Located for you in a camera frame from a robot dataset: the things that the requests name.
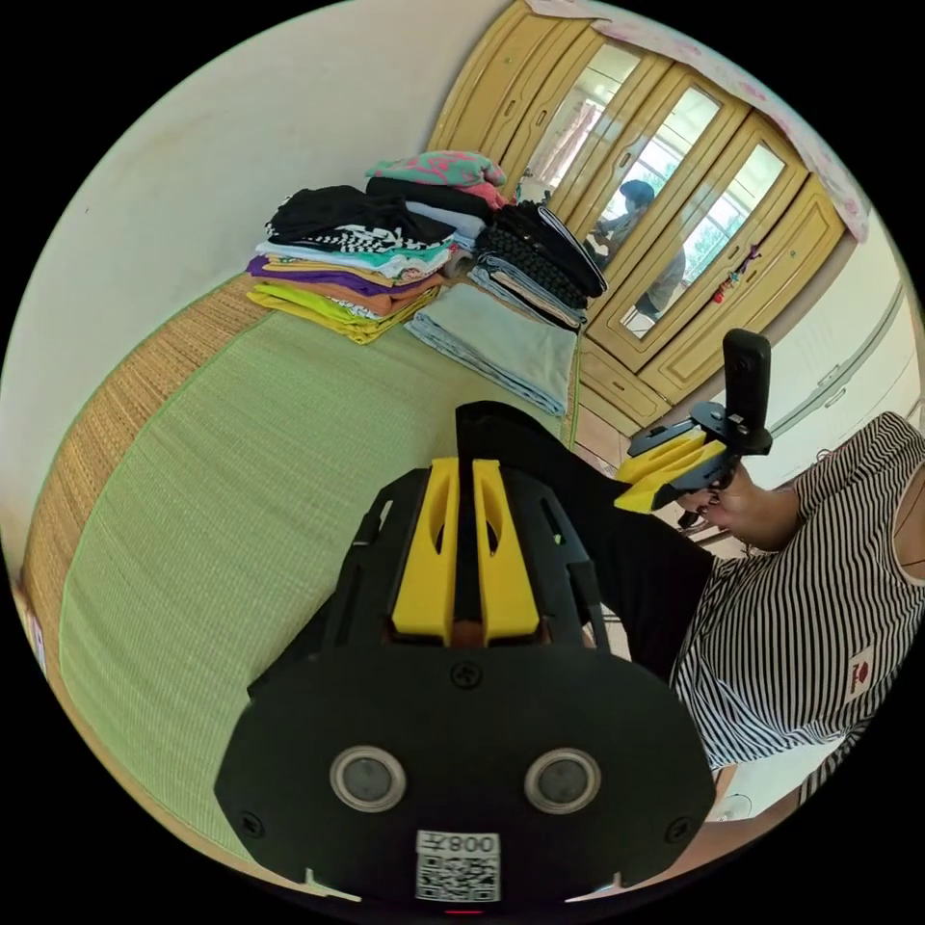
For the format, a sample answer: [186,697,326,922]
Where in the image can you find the person's body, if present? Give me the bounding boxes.
[668,411,925,872]

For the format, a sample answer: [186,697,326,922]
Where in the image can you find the person's right forearm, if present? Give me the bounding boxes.
[748,482,806,553]

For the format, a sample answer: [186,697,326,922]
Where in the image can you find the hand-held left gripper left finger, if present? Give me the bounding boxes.
[392,457,463,642]

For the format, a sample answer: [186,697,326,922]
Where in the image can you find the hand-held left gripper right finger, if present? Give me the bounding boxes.
[472,459,541,647]

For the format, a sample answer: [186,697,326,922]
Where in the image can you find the black pants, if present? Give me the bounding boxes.
[455,399,718,684]

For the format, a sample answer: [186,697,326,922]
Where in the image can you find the pile of clothes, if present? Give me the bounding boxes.
[245,147,610,418]

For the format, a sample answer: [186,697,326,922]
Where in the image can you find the white cupboard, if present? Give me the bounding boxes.
[765,277,925,494]

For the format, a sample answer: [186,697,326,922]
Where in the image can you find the yellow wooden mirrored cupboard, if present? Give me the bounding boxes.
[426,0,872,443]

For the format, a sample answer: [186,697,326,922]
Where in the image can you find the person's right hand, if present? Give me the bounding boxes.
[682,467,760,550]

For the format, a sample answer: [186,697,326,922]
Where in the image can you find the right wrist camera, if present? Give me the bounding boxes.
[724,329,774,436]

